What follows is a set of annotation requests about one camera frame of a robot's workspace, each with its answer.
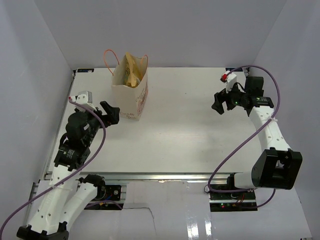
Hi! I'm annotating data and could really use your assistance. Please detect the blue label sticker right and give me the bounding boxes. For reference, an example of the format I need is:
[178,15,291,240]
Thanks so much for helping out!
[225,67,243,72]

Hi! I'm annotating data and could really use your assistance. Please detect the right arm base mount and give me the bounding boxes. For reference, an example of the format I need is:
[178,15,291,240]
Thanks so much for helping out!
[203,185,258,213]

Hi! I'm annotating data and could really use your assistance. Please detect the cream paper bag orange handles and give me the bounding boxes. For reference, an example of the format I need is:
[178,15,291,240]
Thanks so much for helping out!
[103,49,149,121]

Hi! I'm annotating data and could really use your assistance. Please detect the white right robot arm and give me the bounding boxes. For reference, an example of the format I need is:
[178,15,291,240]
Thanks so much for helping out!
[212,71,303,200]

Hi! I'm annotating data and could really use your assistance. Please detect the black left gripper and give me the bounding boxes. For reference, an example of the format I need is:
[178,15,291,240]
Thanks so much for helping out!
[80,100,120,146]

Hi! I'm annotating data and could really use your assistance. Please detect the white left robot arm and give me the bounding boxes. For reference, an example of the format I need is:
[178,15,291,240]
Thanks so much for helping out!
[16,101,120,240]

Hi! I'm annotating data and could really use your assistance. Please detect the blue label sticker left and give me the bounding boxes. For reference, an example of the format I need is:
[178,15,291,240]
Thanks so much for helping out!
[76,68,95,73]

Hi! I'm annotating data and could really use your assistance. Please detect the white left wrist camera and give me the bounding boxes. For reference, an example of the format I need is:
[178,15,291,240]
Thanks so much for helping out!
[68,90,97,112]

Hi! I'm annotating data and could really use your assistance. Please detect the large brown paper snack pouch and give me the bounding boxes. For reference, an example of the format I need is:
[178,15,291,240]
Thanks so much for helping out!
[123,52,143,88]

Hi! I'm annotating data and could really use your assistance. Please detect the aluminium front rail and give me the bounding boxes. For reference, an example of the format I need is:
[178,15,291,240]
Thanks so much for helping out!
[29,171,241,183]

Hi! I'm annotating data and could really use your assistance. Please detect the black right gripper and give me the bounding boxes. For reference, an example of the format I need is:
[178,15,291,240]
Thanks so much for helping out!
[212,81,249,115]

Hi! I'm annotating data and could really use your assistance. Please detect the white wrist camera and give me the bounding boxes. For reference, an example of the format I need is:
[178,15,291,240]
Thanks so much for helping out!
[68,90,97,112]
[220,70,237,93]

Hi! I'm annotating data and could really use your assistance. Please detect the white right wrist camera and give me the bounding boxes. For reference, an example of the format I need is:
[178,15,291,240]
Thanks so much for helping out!
[220,70,237,93]

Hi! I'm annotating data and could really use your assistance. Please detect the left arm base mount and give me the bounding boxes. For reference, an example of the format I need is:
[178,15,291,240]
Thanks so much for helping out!
[79,174,124,210]

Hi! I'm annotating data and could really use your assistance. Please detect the blue label sticker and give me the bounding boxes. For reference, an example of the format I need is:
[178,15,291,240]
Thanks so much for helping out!
[76,68,95,73]
[225,67,243,72]

